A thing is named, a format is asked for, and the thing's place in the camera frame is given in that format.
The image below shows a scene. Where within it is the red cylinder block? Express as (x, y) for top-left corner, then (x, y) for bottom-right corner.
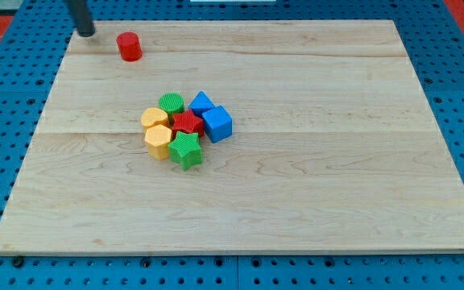
(116, 31), (143, 62)

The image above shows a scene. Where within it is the blue cube block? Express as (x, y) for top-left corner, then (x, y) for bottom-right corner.
(202, 106), (233, 143)

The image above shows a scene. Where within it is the green star block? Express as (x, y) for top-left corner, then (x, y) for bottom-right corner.
(168, 131), (203, 171)

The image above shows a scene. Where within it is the blue triangular prism block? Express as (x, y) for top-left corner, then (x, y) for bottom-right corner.
(188, 91), (215, 118)

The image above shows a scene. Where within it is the red star block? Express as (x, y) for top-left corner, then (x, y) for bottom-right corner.
(172, 110), (205, 138)

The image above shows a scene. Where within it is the green cylinder block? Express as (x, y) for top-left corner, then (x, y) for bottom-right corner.
(159, 93), (184, 117)

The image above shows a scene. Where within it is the yellow hexagon block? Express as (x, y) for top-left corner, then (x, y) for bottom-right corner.
(144, 125), (172, 160)

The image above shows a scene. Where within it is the yellow heart block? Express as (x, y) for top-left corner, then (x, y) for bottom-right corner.
(140, 107), (170, 132)

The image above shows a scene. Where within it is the light wooden board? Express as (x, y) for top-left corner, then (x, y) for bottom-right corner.
(0, 20), (464, 256)

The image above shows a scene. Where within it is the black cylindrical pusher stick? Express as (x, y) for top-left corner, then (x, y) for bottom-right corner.
(65, 0), (96, 38)

